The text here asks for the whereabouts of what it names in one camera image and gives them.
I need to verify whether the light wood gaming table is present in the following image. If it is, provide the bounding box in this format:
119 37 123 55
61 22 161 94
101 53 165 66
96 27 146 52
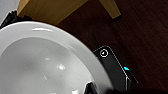
16 0 122 27

